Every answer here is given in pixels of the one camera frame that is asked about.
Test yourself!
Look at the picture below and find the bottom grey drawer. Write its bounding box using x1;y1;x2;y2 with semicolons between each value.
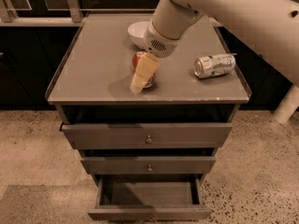
88;175;211;221

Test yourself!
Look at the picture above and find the top grey drawer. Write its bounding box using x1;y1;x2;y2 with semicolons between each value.
62;122;232;149

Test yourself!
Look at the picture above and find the grey drawer cabinet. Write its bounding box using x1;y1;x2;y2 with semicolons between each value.
45;12;252;222

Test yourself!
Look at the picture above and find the red coke can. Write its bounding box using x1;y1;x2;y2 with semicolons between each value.
132;51;155;89

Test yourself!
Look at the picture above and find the grey drawer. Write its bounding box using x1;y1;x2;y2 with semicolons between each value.
88;175;211;221
81;156;216;175
62;122;232;149

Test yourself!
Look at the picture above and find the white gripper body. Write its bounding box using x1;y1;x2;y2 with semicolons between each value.
143;20;181;58

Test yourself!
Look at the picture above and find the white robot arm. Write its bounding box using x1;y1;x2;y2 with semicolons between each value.
131;0;299;92

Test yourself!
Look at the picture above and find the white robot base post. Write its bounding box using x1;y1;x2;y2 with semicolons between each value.
273;85;299;124

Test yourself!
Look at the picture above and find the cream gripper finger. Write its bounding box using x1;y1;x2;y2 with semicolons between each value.
130;52;159;93

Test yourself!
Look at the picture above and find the metal railing frame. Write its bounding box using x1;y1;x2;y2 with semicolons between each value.
0;0;299;28

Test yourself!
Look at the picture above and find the white ceramic bowl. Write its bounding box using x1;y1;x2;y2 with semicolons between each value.
127;21;150;49

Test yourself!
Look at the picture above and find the middle grey drawer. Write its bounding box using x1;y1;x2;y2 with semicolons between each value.
81;156;216;175

